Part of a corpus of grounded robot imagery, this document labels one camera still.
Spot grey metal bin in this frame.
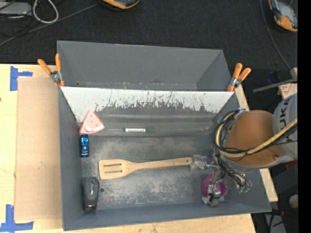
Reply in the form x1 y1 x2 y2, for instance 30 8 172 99
56 40 272 232

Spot brown cardboard board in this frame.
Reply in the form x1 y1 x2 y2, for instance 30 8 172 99
14 76 64 222

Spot blue toy car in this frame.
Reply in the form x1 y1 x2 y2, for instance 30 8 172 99
79 134 90 158

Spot dark grey computer mouse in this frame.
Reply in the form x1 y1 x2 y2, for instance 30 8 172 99
82 176 101 212

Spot pink toy wedge slice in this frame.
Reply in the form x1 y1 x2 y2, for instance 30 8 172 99
79 109 106 134

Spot magenta round cup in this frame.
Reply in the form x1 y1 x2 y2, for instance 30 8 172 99
201 173 229 199

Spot wooden slotted spatula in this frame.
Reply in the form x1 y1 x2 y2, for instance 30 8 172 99
98 156 194 180

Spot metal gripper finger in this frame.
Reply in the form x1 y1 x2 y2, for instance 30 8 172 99
201 176 225 207
191 154 217 171

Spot green and white marker pen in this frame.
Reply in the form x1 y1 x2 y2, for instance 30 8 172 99
108 127 156 133

